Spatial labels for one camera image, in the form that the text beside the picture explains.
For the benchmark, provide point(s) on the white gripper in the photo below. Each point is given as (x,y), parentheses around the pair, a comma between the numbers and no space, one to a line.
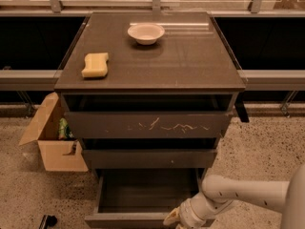
(185,213)

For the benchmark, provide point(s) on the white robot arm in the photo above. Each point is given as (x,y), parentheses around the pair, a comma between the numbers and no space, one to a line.
(284,197)

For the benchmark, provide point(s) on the dark grey drawer cabinet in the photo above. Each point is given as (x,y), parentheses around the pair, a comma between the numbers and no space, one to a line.
(188,69)

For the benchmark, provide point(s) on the top scratched grey drawer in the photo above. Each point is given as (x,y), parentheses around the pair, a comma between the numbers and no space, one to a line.
(148,124)

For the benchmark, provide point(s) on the black object on floor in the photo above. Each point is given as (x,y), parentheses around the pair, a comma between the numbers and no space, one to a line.
(47,221)

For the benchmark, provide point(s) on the open cardboard box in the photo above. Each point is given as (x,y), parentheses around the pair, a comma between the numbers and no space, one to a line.
(58,155)

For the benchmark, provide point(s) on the green packet in box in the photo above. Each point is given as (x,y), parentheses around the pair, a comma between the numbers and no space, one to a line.
(64,131)

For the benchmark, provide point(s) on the yellow sponge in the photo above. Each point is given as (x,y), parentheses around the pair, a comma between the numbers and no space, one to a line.
(95,65)

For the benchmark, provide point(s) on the white ceramic bowl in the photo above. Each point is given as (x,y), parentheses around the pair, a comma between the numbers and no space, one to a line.
(146,33)

